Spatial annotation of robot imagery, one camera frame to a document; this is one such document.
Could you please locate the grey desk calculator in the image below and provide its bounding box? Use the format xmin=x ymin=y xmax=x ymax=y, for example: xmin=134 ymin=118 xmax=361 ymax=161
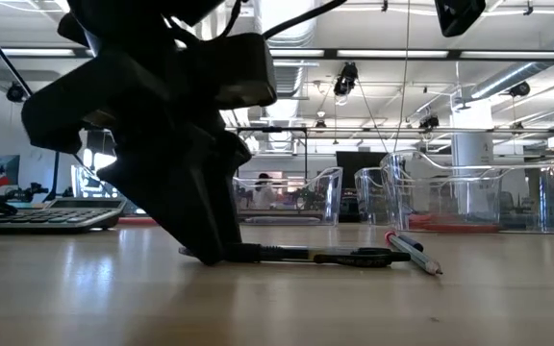
xmin=0 ymin=196 xmax=127 ymax=235

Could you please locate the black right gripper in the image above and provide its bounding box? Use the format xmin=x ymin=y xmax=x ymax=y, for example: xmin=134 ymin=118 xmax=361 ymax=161
xmin=434 ymin=0 xmax=488 ymax=38

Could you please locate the silver slanted duct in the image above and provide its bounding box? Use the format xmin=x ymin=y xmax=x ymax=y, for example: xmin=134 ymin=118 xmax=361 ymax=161
xmin=468 ymin=21 xmax=554 ymax=100

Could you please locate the thin hanging cable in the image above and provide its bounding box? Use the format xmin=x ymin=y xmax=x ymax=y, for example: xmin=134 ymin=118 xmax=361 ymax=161
xmin=390 ymin=0 xmax=412 ymax=155

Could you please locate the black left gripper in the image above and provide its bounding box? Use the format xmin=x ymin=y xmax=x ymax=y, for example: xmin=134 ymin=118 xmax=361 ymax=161
xmin=20 ymin=42 xmax=254 ymax=266

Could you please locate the silver ventilation duct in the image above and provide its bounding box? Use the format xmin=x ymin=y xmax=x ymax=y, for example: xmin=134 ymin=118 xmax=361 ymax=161
xmin=252 ymin=0 xmax=321 ymax=121

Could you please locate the wall screen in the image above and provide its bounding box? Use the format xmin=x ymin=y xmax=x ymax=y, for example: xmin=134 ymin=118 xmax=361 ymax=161
xmin=0 ymin=154 xmax=21 ymax=186

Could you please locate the lavender pen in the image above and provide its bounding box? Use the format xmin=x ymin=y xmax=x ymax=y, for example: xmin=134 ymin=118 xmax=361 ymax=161
xmin=242 ymin=215 xmax=321 ymax=226

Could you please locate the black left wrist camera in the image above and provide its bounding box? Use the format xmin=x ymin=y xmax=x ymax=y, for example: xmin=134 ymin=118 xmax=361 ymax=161
xmin=209 ymin=32 xmax=278 ymax=110

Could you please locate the black Pilot gel pen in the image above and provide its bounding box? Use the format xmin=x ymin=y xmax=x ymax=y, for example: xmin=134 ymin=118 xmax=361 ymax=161
xmin=178 ymin=242 xmax=412 ymax=269

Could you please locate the black monitor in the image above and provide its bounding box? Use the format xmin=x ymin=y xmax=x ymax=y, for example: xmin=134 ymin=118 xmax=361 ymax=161
xmin=335 ymin=150 xmax=390 ymax=189

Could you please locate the black background frame stand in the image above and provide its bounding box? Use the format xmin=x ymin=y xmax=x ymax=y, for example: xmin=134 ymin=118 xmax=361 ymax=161
xmin=48 ymin=127 xmax=119 ymax=199

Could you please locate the person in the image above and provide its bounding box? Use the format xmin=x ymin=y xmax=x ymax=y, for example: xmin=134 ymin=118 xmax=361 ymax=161
xmin=252 ymin=171 xmax=277 ymax=210

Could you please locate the grey pencil pink eraser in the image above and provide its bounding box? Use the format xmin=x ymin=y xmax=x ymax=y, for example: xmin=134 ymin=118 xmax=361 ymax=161
xmin=384 ymin=230 xmax=444 ymax=277

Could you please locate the dark blue crayon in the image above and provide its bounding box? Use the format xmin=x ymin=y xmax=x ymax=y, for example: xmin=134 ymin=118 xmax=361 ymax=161
xmin=396 ymin=234 xmax=425 ymax=254

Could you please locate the black beam with light strip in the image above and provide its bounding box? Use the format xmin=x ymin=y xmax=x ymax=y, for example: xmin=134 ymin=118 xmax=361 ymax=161
xmin=0 ymin=46 xmax=554 ymax=62

